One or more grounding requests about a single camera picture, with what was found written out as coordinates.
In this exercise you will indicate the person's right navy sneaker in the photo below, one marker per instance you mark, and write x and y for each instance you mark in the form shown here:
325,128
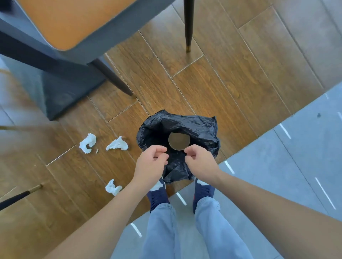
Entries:
203,190

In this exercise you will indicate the person's left hand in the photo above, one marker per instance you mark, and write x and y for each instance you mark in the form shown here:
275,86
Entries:
147,166

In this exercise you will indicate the person's right jeans leg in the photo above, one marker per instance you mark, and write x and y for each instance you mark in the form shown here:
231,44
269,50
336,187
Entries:
216,229

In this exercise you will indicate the crumpled white tissue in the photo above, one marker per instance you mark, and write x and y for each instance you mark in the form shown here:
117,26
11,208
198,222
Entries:
117,144
112,188
88,142

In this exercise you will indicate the person's right thumb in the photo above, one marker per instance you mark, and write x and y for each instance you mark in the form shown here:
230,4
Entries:
190,161

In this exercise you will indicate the person's jeans leg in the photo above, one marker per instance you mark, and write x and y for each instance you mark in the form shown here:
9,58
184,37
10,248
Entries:
163,234
216,229

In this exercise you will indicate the dark grey table pedestal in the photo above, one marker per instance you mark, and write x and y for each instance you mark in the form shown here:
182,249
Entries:
61,90

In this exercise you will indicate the brown paper cup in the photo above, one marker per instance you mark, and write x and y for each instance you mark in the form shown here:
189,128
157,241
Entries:
179,141

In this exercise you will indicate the person's right forearm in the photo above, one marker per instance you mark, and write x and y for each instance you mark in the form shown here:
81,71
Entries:
272,216

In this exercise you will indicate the person's left forearm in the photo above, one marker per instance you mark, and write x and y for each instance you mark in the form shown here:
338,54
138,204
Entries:
106,224

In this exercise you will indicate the black plastic garbage bag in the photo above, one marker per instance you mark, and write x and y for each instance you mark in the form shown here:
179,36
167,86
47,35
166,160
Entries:
157,128

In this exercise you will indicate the person's right hand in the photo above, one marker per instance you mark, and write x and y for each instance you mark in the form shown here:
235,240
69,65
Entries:
204,165

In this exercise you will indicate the person's left navy sneaker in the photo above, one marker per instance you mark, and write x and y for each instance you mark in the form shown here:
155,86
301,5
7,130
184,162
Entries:
158,197

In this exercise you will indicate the person's left jeans leg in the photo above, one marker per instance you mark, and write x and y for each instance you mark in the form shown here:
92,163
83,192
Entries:
163,234

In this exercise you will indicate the person's navy sneaker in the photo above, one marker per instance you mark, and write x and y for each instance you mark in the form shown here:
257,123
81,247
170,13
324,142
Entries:
158,197
203,190

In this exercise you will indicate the person's left thumb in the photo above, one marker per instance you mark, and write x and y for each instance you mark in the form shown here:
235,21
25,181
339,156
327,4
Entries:
161,159

